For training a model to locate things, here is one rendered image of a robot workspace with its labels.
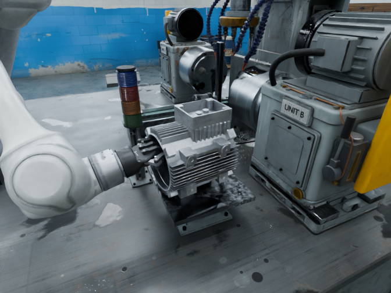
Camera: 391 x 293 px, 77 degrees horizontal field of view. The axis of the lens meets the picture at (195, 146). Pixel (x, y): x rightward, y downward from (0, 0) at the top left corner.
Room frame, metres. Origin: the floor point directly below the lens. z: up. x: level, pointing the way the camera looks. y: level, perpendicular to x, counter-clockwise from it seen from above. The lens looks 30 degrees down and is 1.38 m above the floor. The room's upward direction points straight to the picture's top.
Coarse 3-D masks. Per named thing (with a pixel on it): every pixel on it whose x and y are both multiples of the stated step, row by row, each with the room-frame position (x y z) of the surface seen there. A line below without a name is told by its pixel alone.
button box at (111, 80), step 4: (136, 72) 1.30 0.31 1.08; (108, 76) 1.24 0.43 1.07; (112, 76) 1.25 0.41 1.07; (116, 76) 1.26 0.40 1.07; (108, 80) 1.23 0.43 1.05; (112, 80) 1.24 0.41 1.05; (116, 80) 1.25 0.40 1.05; (140, 80) 1.29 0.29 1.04; (108, 84) 1.23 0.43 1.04; (112, 84) 1.24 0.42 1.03; (116, 84) 1.26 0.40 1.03
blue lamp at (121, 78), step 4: (116, 72) 0.75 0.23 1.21; (120, 72) 0.73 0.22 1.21; (124, 72) 0.73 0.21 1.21; (128, 72) 0.73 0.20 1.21; (132, 72) 0.74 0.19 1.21; (120, 76) 0.73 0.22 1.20; (124, 76) 0.73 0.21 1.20; (128, 76) 0.73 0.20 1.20; (132, 76) 0.74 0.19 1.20; (136, 76) 0.76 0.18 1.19; (120, 80) 0.73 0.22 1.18; (124, 80) 0.73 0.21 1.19; (128, 80) 0.73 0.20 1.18; (132, 80) 0.74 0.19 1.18; (136, 80) 0.75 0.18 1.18; (120, 84) 0.73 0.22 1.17; (124, 84) 0.73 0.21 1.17; (128, 84) 0.73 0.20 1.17; (132, 84) 0.74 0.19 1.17; (136, 84) 0.75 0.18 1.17
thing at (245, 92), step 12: (252, 72) 0.98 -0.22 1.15; (264, 72) 0.95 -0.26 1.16; (276, 72) 0.92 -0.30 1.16; (240, 84) 0.96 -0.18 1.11; (252, 84) 0.91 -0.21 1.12; (240, 96) 0.93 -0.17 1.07; (252, 96) 0.87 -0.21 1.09; (240, 108) 0.92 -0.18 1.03; (252, 108) 0.86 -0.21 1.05; (240, 120) 0.97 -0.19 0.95; (252, 120) 0.86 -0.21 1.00
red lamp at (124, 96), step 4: (120, 88) 0.74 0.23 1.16; (124, 88) 0.73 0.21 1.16; (128, 88) 0.73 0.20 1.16; (132, 88) 0.74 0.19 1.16; (136, 88) 0.75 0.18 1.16; (120, 92) 0.74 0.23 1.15; (124, 92) 0.73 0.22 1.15; (128, 92) 0.73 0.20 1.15; (132, 92) 0.74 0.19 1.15; (136, 92) 0.75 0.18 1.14; (120, 96) 0.74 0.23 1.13; (124, 96) 0.73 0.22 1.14; (128, 96) 0.73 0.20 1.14; (132, 96) 0.73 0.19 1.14; (136, 96) 0.74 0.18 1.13; (124, 100) 0.73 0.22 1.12; (128, 100) 0.73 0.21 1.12; (132, 100) 0.73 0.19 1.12
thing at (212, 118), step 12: (180, 108) 0.62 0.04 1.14; (192, 108) 0.66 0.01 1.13; (204, 108) 0.68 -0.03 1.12; (216, 108) 0.66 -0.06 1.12; (228, 108) 0.61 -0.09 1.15; (180, 120) 0.60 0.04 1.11; (192, 120) 0.55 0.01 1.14; (204, 120) 0.56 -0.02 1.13; (216, 120) 0.58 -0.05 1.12; (228, 120) 0.60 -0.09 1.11; (192, 132) 0.55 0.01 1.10; (204, 132) 0.56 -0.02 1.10; (216, 132) 0.58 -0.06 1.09
